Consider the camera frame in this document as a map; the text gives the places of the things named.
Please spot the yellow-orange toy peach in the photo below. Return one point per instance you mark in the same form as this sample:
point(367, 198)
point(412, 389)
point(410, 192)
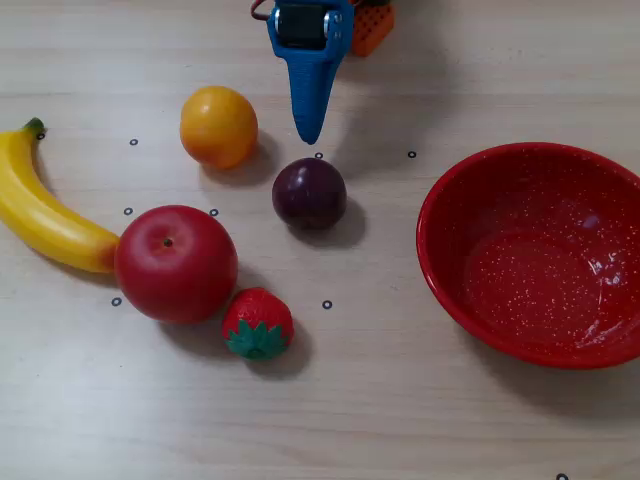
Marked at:
point(218, 126)

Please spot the red toy strawberry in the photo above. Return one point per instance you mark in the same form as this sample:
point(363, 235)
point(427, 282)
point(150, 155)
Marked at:
point(257, 320)

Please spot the red speckled bowl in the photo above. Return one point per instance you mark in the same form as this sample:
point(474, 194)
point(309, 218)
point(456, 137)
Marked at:
point(530, 260)

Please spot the orange robot base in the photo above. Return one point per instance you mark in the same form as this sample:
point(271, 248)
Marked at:
point(372, 30)

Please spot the blue gripper with motor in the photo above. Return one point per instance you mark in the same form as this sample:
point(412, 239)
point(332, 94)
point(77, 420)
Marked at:
point(306, 54)

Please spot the dark purple toy plum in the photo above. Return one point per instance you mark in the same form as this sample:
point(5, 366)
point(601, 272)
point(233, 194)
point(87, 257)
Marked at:
point(309, 194)

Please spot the yellow toy banana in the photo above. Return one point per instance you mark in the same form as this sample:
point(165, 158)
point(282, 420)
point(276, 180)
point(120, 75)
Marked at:
point(40, 215)

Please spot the red toy apple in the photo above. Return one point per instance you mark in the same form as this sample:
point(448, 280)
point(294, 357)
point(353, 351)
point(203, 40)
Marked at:
point(176, 264)

